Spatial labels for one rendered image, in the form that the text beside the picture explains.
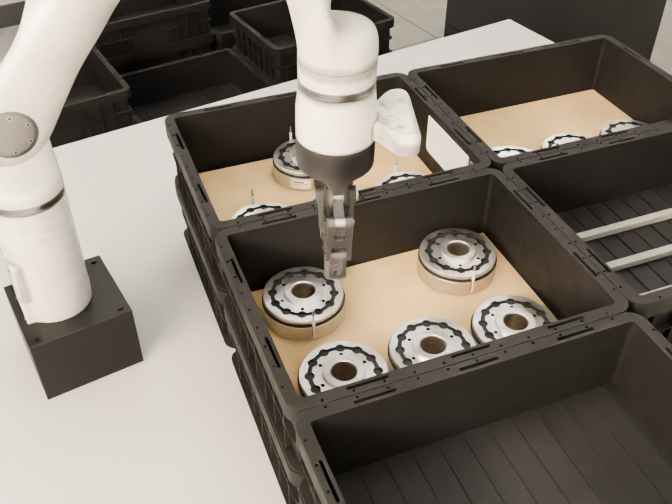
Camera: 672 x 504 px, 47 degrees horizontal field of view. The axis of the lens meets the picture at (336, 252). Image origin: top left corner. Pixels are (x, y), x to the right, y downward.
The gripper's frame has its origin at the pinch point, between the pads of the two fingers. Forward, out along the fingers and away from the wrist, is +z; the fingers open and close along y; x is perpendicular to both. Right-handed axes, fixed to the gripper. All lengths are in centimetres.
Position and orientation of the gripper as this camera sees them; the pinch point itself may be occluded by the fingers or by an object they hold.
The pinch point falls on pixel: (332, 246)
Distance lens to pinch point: 81.8
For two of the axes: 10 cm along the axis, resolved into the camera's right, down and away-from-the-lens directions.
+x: 10.0, -0.4, 0.8
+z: -0.2, 7.5, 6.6
